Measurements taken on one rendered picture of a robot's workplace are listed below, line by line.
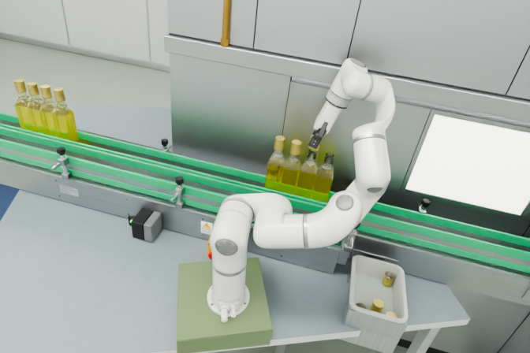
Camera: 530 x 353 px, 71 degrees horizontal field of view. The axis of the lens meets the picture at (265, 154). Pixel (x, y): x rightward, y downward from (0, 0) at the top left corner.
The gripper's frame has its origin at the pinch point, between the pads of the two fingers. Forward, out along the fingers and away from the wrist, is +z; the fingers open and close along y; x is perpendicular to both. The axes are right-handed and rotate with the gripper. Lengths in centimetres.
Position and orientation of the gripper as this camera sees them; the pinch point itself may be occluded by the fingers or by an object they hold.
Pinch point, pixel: (315, 139)
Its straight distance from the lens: 123.4
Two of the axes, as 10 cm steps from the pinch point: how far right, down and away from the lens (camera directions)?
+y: -2.6, 5.0, -8.3
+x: 9.0, 4.4, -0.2
